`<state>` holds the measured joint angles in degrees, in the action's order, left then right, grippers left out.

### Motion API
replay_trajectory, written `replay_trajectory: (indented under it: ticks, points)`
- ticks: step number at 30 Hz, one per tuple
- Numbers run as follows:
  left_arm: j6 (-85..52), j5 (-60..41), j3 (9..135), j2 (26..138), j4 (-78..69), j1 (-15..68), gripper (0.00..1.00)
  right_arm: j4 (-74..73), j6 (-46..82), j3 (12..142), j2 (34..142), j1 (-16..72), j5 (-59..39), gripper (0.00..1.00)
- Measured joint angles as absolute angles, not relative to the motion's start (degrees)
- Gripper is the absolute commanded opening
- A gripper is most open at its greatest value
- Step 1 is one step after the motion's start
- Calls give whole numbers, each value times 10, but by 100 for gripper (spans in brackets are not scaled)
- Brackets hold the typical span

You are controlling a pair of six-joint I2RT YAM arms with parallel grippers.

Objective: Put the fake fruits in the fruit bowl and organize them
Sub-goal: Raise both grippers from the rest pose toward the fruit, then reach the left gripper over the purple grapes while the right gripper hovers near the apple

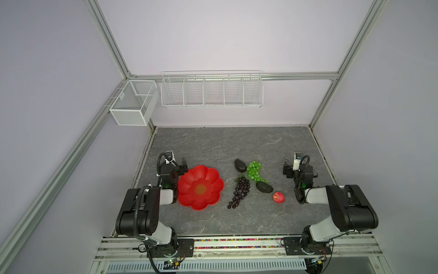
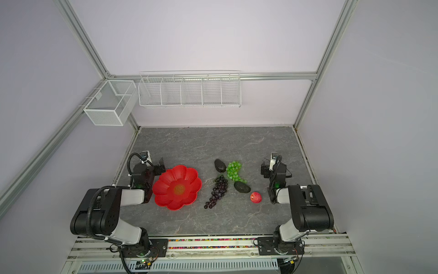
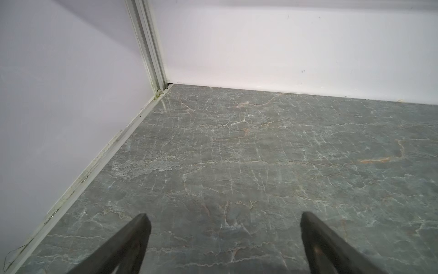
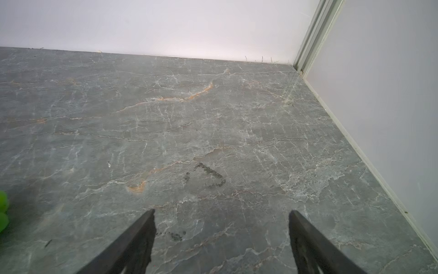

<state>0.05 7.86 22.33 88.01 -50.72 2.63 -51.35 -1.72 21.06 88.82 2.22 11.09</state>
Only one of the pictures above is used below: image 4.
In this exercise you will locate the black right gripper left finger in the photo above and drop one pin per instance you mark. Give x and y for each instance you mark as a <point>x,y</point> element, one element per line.
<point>130,253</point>

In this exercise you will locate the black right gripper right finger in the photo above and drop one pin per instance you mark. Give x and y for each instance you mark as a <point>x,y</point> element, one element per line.
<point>313,252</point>

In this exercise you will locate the green fake grape bunch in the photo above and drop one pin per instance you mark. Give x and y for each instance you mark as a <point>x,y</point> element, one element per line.
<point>4,205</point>

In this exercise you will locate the aluminium frame corner post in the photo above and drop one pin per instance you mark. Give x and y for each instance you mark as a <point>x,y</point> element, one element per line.
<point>320,26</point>

